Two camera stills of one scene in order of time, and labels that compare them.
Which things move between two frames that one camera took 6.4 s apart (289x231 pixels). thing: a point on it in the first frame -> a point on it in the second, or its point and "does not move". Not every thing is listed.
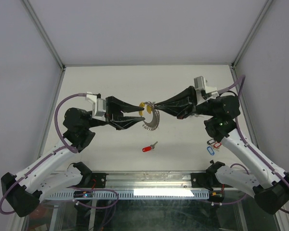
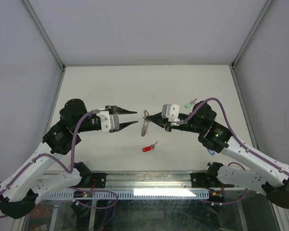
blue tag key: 210,150 does not move
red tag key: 149,148 does not move
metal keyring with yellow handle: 151,109 -> 145,123
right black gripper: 177,106 -> 158,119
